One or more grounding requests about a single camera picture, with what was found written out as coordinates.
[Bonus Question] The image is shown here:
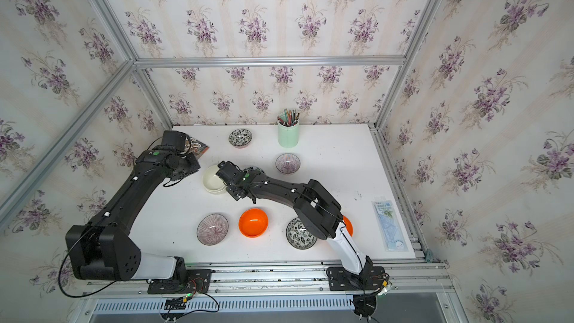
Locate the clear packaged ruler set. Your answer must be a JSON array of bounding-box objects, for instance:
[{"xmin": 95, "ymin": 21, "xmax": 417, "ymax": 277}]
[{"xmin": 372, "ymin": 197, "xmax": 408, "ymax": 252}]

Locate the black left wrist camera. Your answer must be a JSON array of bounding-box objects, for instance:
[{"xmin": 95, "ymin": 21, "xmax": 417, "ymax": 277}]
[{"xmin": 161, "ymin": 131, "xmax": 188, "ymax": 153}]

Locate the pink floral black-leaf bowl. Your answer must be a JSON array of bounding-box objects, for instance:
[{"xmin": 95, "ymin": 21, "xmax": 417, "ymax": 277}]
[{"xmin": 228, "ymin": 129, "xmax": 253, "ymax": 148}]

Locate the black white floral bowl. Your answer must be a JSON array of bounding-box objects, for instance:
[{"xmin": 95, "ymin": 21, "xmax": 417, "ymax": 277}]
[{"xmin": 286, "ymin": 218, "xmax": 318, "ymax": 251}]

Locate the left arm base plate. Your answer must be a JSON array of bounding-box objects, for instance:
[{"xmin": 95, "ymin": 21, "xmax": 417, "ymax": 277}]
[{"xmin": 146, "ymin": 269, "xmax": 212, "ymax": 295}]

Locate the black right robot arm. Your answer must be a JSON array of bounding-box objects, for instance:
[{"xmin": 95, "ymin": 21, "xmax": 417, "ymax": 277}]
[{"xmin": 216, "ymin": 161, "xmax": 373, "ymax": 278}]

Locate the yellow illustrated children's book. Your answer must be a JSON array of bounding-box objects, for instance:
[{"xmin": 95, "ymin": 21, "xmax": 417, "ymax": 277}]
[{"xmin": 184, "ymin": 135, "xmax": 209, "ymax": 159}]

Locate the mint green pencil cup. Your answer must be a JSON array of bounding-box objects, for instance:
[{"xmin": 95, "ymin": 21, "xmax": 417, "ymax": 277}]
[{"xmin": 277, "ymin": 122, "xmax": 300, "ymax": 149}]

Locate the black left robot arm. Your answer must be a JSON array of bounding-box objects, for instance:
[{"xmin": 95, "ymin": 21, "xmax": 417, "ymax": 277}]
[{"xmin": 65, "ymin": 149, "xmax": 200, "ymax": 284}]

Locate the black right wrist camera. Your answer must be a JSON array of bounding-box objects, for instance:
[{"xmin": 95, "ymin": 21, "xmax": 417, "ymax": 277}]
[{"xmin": 215, "ymin": 161, "xmax": 242, "ymax": 185}]

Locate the orange plastic bowl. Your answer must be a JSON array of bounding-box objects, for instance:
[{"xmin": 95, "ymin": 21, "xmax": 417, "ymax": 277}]
[
  {"xmin": 238, "ymin": 209, "xmax": 268, "ymax": 239},
  {"xmin": 343, "ymin": 216, "xmax": 354, "ymax": 236}
]

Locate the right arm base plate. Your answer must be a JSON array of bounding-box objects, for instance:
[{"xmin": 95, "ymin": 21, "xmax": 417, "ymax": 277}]
[{"xmin": 326, "ymin": 266, "xmax": 390, "ymax": 292}]

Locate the purple striped bowl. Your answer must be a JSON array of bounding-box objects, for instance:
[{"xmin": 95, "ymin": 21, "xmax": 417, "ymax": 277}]
[
  {"xmin": 275, "ymin": 153, "xmax": 301, "ymax": 174},
  {"xmin": 197, "ymin": 214, "xmax": 229, "ymax": 246}
]

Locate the coloured pencils bundle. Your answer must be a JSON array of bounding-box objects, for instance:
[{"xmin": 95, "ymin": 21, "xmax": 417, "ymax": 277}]
[{"xmin": 277, "ymin": 109, "xmax": 300, "ymax": 127}]

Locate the cream white bowl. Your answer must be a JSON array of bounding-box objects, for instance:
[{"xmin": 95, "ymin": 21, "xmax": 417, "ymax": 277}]
[{"xmin": 202, "ymin": 165, "xmax": 226, "ymax": 194}]

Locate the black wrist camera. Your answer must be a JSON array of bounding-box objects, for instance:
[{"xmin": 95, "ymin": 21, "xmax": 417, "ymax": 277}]
[
  {"xmin": 161, "ymin": 131, "xmax": 188, "ymax": 153},
  {"xmin": 215, "ymin": 161, "xmax": 242, "ymax": 185}
]

